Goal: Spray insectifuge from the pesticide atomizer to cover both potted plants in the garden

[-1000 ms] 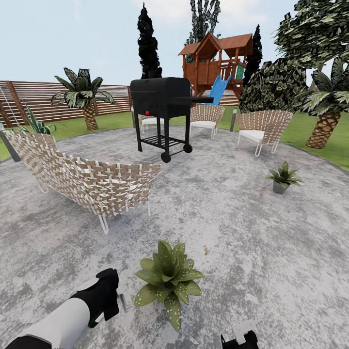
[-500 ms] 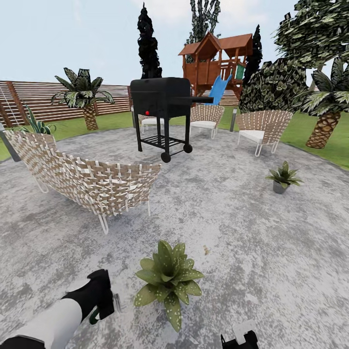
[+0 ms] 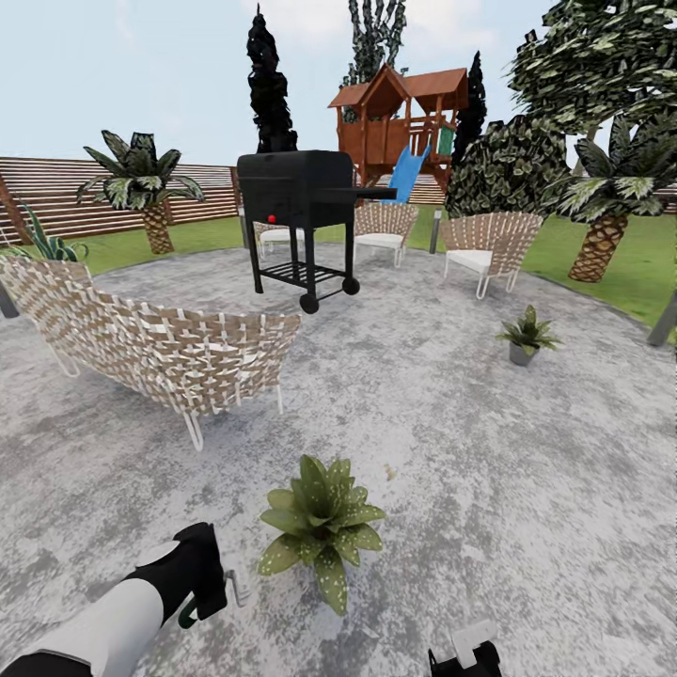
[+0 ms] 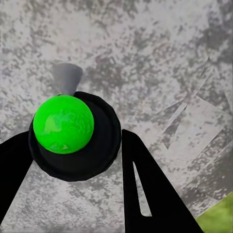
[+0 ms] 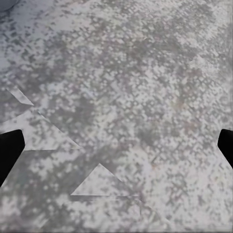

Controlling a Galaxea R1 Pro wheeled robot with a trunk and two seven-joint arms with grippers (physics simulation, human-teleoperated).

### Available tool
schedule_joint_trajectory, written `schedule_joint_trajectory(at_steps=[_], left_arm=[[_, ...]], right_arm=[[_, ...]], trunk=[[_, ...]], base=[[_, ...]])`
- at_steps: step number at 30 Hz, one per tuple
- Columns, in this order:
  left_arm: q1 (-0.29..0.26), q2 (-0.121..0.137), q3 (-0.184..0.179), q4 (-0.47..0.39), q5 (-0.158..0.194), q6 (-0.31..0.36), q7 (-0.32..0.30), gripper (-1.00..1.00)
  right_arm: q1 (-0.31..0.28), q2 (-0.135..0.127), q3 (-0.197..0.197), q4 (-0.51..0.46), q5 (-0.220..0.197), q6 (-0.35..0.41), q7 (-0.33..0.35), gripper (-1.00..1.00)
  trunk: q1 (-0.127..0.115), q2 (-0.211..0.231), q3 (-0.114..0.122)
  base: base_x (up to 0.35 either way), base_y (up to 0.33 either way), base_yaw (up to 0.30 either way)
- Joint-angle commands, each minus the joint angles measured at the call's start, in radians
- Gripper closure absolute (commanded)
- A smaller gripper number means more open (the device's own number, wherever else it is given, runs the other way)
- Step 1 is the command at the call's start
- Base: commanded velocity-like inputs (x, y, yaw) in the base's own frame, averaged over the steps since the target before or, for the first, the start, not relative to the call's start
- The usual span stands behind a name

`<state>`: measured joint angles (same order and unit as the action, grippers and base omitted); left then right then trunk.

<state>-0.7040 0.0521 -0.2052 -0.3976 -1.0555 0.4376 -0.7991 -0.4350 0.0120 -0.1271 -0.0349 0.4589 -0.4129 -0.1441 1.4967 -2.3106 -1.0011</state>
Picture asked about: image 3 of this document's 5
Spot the insectifuge atomizer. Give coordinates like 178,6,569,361
179,597,199,629

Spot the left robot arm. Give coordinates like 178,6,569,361
0,521,251,677

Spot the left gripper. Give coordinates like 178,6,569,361
192,560,227,621

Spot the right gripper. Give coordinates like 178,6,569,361
428,643,502,677

